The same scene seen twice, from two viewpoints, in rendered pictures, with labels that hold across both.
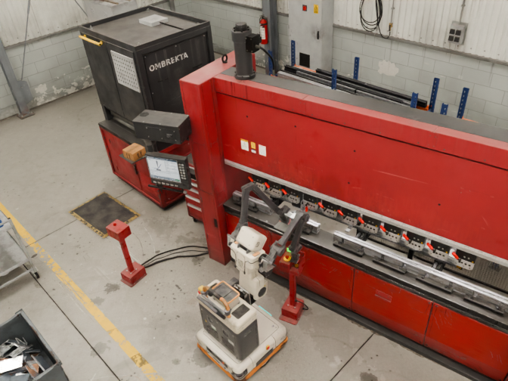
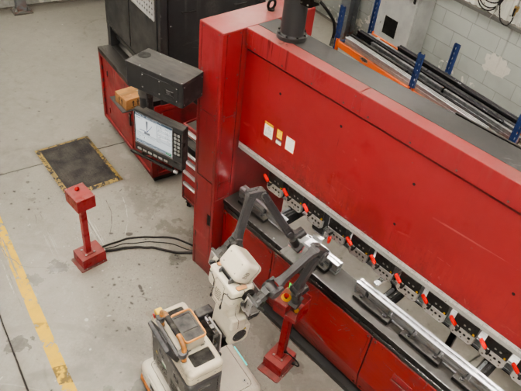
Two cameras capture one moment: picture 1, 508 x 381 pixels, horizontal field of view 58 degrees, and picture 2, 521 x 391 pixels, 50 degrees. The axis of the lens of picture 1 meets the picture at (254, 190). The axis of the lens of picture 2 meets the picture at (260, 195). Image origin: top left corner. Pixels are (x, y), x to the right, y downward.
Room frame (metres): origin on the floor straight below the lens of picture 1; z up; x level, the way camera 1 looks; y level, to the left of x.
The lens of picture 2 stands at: (0.59, -0.16, 3.84)
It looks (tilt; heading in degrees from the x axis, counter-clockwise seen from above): 41 degrees down; 4
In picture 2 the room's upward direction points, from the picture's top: 8 degrees clockwise
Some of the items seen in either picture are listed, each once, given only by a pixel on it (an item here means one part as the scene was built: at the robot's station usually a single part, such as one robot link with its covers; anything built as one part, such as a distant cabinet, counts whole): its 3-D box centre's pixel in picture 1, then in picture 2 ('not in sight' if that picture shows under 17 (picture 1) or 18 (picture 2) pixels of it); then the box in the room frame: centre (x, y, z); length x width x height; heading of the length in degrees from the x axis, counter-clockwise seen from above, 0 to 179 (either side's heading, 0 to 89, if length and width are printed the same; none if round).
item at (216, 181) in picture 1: (230, 165); (246, 149); (4.26, 0.24, 1.15); 0.85 x 0.25 x 2.30; 141
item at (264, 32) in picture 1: (263, 29); not in sight; (9.21, -0.44, 1.04); 0.18 x 0.17 x 0.56; 42
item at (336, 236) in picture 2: (312, 199); (339, 229); (3.40, -0.54, 1.26); 0.15 x 0.09 x 0.17; 51
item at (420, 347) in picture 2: (389, 264); (420, 347); (2.84, -1.15, 0.89); 0.30 x 0.05 x 0.03; 51
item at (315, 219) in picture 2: (294, 193); (319, 212); (3.53, -0.39, 1.26); 0.15 x 0.09 x 0.17; 51
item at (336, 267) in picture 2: (301, 221); (319, 252); (3.48, -0.45, 0.92); 0.39 x 0.06 x 0.10; 51
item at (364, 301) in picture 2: (348, 248); (371, 307); (3.09, -0.84, 0.89); 0.30 x 0.05 x 0.03; 51
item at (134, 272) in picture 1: (125, 252); (84, 226); (3.79, 1.49, 0.41); 0.25 x 0.20 x 0.83; 141
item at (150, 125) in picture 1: (168, 155); (164, 117); (3.97, 0.83, 1.53); 0.51 x 0.25 x 0.85; 67
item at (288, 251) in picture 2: (289, 222); (301, 250); (3.40, -0.31, 1.00); 0.26 x 0.18 x 0.01; 141
